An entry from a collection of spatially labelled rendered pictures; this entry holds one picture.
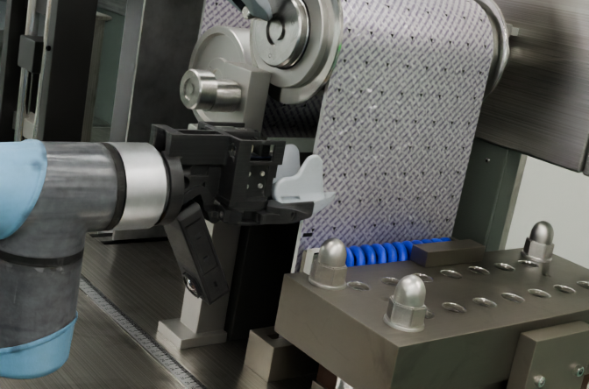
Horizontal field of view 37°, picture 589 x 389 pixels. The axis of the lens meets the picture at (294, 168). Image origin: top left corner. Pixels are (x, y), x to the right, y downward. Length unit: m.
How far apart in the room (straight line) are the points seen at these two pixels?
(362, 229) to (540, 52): 0.32
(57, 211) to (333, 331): 0.27
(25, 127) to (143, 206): 0.47
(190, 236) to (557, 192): 3.19
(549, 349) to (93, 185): 0.45
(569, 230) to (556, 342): 3.00
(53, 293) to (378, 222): 0.39
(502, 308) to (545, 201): 3.06
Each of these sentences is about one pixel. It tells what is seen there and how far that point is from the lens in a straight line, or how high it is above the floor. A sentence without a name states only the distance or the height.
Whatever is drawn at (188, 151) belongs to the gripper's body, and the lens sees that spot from 0.76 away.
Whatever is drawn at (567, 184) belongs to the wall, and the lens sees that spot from 3.87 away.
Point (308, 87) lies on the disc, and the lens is 0.87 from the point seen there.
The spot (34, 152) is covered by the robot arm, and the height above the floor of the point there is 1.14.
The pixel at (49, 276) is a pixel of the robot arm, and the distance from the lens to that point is 0.72.
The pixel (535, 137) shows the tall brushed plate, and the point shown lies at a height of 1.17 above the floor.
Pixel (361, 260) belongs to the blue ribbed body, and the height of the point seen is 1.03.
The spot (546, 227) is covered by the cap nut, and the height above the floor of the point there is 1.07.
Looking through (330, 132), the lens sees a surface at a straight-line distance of 0.87.
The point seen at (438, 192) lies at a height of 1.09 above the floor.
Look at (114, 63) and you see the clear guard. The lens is 1.90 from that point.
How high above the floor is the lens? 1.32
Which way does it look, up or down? 13 degrees down
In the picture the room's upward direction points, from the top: 10 degrees clockwise
